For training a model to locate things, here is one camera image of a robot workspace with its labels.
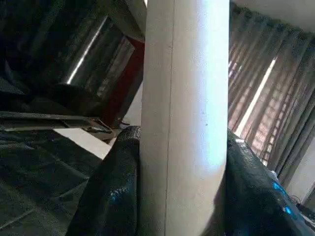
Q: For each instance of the black plastic mat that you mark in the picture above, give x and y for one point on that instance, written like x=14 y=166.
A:
x=37 y=177

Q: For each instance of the white plastic table leg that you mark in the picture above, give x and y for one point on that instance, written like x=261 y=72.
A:
x=184 y=110

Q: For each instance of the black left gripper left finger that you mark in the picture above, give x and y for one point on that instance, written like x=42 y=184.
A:
x=110 y=191

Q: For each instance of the grey window curtain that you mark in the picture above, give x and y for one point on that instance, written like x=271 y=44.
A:
x=270 y=86

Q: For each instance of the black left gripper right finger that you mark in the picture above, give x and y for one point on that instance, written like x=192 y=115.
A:
x=253 y=196

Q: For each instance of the white board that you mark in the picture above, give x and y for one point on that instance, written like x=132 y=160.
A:
x=86 y=142

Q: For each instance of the black glossy cabinet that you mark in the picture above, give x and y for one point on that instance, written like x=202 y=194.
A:
x=61 y=49

